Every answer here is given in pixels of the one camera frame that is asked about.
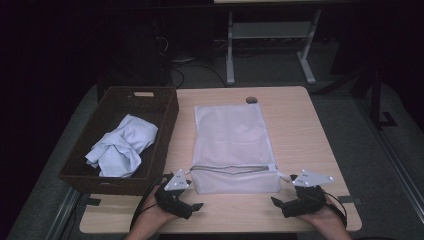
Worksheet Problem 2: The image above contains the light blue cloth garment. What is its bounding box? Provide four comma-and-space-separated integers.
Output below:
84, 113, 160, 179

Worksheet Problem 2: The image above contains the person's right hand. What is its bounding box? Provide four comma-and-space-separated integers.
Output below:
295, 194, 348, 232

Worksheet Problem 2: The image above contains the black floor cable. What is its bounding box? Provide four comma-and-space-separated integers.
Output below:
169, 57, 229, 90

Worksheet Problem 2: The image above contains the metal floor rail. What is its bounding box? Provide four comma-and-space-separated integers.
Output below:
355, 99, 424, 223
45, 187, 83, 240

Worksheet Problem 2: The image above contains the white metal desk frame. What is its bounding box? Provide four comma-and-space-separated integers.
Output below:
213, 0, 324, 86

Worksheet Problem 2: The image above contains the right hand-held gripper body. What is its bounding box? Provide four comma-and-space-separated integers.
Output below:
281, 169, 335, 214

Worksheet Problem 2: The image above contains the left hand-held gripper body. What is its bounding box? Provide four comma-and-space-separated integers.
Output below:
153, 169, 195, 218

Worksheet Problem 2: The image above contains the person's left hand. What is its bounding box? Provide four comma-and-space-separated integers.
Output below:
132, 185, 180, 232

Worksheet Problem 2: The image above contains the white mesh laundry bag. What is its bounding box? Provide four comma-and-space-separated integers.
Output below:
189, 103, 292, 196

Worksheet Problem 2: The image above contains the dark brown woven basket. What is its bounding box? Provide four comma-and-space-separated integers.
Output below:
57, 85, 180, 197

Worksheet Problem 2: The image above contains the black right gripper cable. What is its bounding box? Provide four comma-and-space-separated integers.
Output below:
322, 190, 348, 228

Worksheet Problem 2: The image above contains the black metal stand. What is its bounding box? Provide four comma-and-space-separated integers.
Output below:
349, 66, 398, 130

